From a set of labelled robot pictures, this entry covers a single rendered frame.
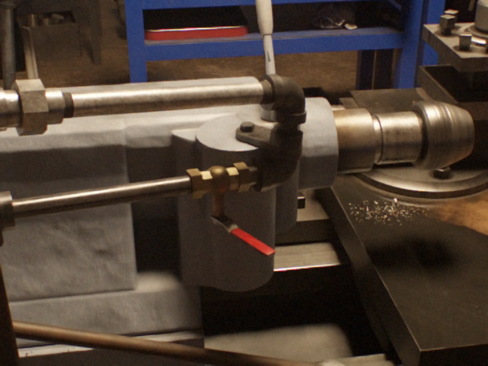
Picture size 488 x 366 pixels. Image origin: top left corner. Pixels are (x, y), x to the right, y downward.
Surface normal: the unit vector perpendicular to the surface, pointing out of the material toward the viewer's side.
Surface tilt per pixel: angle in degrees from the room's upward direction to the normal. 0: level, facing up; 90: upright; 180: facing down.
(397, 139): 70
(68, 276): 66
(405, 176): 0
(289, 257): 0
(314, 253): 0
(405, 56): 90
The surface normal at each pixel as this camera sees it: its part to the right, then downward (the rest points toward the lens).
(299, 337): 0.19, -0.84
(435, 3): 0.16, 0.46
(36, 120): 0.44, 0.57
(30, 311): 0.14, -0.02
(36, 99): 0.45, -0.17
